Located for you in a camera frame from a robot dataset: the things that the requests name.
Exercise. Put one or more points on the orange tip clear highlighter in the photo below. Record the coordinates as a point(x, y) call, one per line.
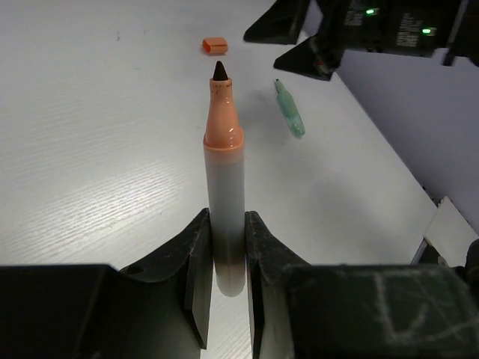
point(225, 172)

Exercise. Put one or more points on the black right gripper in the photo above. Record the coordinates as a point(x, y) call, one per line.
point(410, 28)

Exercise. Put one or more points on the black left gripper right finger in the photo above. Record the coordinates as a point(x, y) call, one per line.
point(300, 310)

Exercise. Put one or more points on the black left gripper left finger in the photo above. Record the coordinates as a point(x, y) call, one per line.
point(157, 307)

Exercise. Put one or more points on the orange highlighter cap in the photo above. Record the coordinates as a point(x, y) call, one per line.
point(214, 45)

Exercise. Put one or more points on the green highlighter pen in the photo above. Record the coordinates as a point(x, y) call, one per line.
point(289, 110)

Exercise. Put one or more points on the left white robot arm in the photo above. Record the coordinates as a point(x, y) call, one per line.
point(447, 239)

